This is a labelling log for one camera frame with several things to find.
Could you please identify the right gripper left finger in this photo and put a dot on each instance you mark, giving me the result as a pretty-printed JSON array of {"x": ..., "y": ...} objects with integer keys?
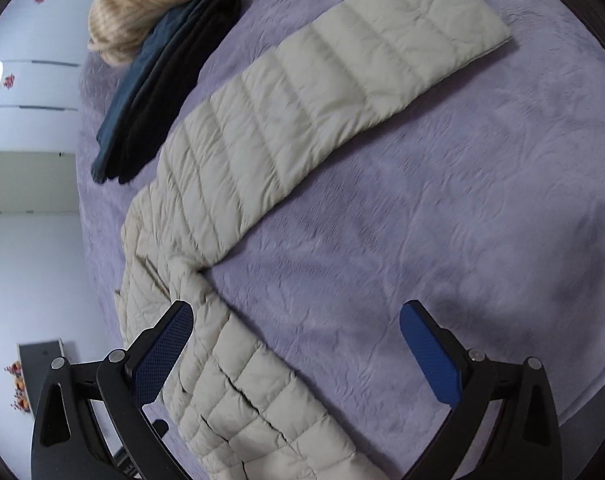
[{"x": 153, "y": 354}]

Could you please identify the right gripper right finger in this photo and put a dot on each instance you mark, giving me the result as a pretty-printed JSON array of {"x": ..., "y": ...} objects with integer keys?
[{"x": 438, "y": 353}]

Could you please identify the cream quilted puffer jacket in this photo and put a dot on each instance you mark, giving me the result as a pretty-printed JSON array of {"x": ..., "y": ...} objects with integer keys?
[{"x": 242, "y": 411}]

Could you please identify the folded blue jeans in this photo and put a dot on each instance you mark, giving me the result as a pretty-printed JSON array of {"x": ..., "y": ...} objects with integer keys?
[{"x": 130, "y": 86}]

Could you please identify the folded black garment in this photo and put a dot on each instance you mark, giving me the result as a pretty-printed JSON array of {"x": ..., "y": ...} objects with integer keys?
[{"x": 171, "y": 81}]

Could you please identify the white wardrobe with handles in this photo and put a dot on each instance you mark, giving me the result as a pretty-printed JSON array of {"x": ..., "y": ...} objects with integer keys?
[{"x": 43, "y": 44}]

